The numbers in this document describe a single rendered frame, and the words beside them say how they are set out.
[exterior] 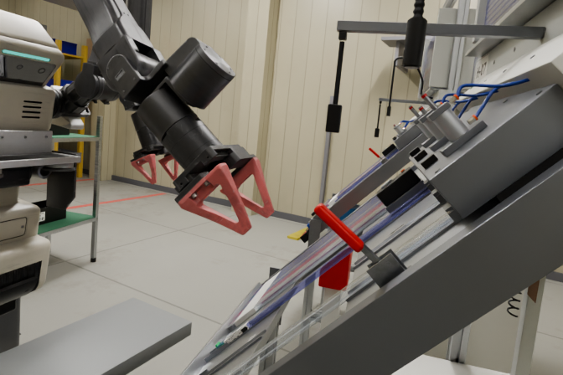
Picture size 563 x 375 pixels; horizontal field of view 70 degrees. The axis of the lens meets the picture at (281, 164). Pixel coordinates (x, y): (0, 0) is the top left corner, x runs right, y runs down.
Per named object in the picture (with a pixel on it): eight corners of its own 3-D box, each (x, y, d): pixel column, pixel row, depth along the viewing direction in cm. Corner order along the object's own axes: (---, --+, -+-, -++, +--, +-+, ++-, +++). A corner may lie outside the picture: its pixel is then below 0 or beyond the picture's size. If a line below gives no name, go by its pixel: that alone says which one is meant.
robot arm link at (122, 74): (149, 85, 58) (102, 69, 51) (200, 26, 56) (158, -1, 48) (192, 145, 55) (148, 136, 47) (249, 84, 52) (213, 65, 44)
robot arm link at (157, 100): (150, 113, 55) (123, 111, 49) (182, 76, 53) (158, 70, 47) (182, 150, 54) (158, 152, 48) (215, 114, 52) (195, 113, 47)
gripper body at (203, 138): (248, 154, 54) (213, 114, 55) (219, 157, 44) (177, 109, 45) (216, 185, 55) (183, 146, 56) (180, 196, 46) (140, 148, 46)
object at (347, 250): (219, 351, 75) (214, 346, 75) (222, 348, 76) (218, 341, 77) (441, 184, 63) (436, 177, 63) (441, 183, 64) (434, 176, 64)
